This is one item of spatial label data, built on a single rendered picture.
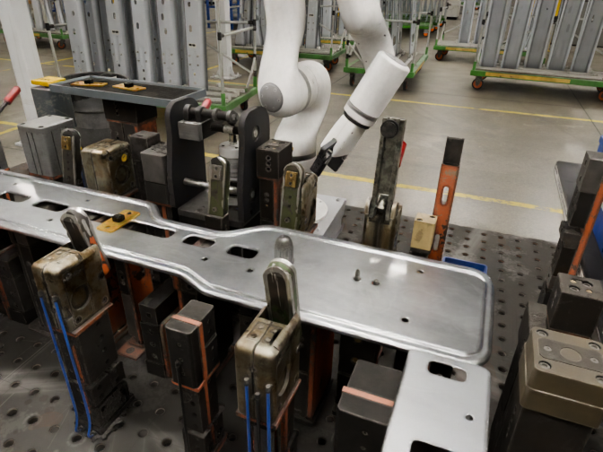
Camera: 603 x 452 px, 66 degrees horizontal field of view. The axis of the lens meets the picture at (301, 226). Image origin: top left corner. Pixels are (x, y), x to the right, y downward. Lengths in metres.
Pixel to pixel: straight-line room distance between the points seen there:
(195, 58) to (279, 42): 4.04
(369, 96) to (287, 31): 0.25
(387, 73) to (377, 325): 0.62
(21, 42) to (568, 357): 4.51
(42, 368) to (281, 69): 0.84
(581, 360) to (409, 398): 0.19
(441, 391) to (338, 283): 0.23
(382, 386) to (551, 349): 0.19
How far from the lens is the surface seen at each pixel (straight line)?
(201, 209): 1.03
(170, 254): 0.81
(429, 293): 0.73
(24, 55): 4.70
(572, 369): 0.59
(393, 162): 0.80
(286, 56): 1.18
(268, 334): 0.56
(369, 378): 0.61
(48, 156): 1.20
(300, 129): 1.27
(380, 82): 1.10
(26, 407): 1.06
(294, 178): 0.87
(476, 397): 0.60
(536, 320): 0.74
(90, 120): 3.76
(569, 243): 0.83
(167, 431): 0.93
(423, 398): 0.58
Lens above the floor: 1.42
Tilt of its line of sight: 28 degrees down
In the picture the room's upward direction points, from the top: 1 degrees clockwise
